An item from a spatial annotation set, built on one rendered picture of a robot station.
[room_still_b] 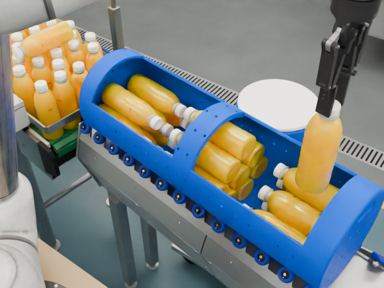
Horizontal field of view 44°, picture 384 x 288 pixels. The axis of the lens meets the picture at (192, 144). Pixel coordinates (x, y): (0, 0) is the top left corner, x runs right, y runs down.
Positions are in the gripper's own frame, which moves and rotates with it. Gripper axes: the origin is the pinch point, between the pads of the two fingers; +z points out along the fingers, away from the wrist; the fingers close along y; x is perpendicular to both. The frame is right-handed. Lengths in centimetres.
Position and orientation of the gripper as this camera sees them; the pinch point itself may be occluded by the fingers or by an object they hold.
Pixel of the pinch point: (332, 94)
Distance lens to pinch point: 92.9
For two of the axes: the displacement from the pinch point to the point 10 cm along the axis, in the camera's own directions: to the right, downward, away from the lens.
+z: 0.0, 7.3, 6.8
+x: -7.3, -4.7, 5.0
